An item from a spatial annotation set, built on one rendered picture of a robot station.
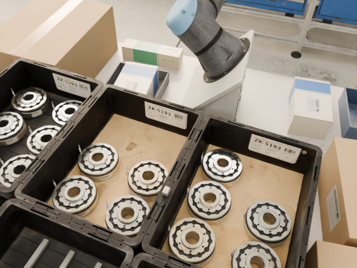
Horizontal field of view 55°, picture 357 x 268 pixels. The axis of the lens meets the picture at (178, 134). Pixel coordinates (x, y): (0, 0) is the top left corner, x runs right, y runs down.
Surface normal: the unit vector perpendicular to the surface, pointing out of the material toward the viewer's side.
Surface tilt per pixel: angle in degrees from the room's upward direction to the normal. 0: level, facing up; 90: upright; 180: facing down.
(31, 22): 0
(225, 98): 90
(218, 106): 90
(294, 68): 0
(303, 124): 90
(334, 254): 0
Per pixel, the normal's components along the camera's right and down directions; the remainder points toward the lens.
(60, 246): 0.02, -0.66
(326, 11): -0.29, 0.71
